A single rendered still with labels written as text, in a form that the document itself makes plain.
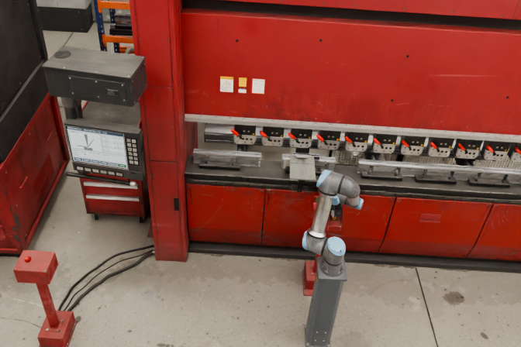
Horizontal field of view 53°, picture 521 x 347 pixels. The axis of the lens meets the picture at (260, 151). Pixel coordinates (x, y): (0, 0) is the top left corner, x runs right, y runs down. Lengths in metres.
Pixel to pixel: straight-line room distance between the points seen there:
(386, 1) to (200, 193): 1.90
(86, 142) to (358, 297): 2.38
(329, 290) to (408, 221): 1.06
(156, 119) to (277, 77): 0.83
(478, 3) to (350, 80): 0.88
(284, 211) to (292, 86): 1.05
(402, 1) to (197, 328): 2.63
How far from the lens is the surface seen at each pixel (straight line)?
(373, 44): 3.43
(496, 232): 4.55
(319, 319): 3.75
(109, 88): 2.99
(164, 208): 4.02
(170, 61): 3.27
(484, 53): 3.64
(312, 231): 3.29
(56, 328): 4.07
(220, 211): 4.11
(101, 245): 4.66
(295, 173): 3.73
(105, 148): 3.23
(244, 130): 3.73
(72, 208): 5.03
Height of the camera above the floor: 3.39
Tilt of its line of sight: 38 degrees down
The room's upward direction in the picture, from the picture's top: 4 degrees clockwise
